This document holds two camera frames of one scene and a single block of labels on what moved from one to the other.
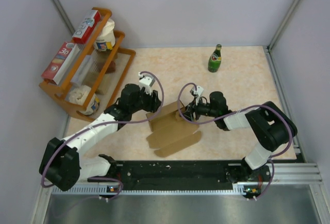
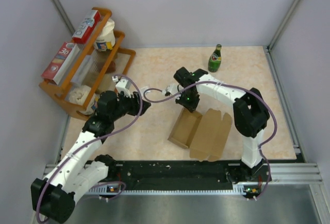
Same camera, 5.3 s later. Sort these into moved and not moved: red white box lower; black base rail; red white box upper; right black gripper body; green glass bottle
Moved: right black gripper body
Not moved: black base rail; red white box upper; red white box lower; green glass bottle
